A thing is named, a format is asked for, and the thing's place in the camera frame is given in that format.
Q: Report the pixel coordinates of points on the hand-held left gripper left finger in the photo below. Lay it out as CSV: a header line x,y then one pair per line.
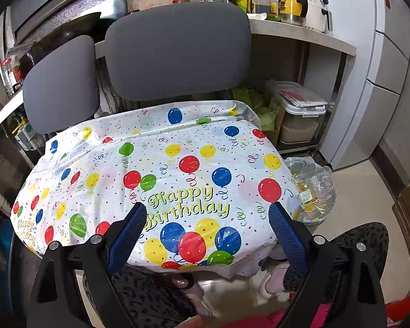
x,y
128,235

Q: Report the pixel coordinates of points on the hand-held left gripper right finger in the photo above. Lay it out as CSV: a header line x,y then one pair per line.
x,y
288,239

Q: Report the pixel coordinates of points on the trash bin with clear liner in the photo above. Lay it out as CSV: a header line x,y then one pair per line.
x,y
311,191

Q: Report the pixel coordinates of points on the person's left leg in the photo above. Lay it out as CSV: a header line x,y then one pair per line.
x,y
150,297

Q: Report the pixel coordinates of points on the person's leg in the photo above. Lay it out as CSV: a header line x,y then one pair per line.
x,y
372,235
150,297

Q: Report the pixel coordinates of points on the person's right leg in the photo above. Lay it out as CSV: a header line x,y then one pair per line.
x,y
372,235

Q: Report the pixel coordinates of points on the pink garment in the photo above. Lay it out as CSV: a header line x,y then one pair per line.
x,y
259,318

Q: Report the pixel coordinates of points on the cardboard box with cabbage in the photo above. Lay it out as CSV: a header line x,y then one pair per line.
x,y
275,135

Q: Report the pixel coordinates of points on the clear storage container white lid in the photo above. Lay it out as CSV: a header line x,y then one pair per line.
x,y
297,129

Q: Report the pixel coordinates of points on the balloon print tablecloth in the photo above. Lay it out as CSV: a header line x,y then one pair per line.
x,y
191,136

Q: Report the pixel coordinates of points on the napa cabbage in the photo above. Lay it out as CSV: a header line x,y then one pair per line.
x,y
264,118

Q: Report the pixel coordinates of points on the grey gas regulator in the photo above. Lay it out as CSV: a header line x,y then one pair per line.
x,y
26,134

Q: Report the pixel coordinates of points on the red white plastic packet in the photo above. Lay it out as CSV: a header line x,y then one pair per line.
x,y
297,95

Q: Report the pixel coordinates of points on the small grey chair back pad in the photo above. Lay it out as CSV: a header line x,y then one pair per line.
x,y
59,85

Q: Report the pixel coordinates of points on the white refrigerator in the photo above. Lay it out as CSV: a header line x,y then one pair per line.
x,y
372,92

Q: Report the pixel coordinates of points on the large grey chair back pad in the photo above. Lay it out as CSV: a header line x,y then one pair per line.
x,y
177,51

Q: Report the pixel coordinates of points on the clear bottle red label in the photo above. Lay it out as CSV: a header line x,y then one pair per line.
x,y
10,73

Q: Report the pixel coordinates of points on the stone kitchen counter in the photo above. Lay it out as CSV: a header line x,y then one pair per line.
x,y
293,34

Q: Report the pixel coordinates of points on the black wok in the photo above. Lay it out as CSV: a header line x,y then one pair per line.
x,y
71,29

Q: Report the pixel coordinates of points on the yellow label glass jar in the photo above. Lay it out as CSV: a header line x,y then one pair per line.
x,y
292,6

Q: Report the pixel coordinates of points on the slim bottle yellow label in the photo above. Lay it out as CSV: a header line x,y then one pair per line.
x,y
275,3

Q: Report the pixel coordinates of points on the white air fryer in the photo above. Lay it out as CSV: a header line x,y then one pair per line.
x,y
316,3

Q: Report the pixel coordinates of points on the red lid jar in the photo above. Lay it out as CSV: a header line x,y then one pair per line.
x,y
181,0

